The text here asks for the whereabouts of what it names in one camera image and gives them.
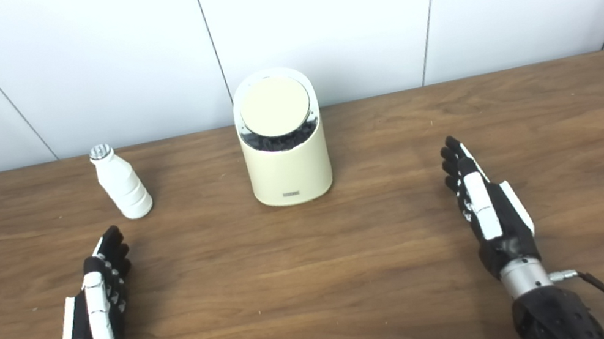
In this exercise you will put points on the small white plastic bottle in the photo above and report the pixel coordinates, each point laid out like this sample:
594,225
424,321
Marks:
121,186

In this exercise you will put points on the black bin liner bag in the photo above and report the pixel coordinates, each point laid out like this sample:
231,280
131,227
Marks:
281,141

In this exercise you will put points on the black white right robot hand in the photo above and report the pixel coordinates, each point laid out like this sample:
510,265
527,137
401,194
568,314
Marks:
507,239

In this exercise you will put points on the cream-colored cylindrical bin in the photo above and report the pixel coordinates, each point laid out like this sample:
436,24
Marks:
290,171

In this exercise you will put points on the round cream bin lid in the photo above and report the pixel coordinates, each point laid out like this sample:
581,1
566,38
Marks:
274,106

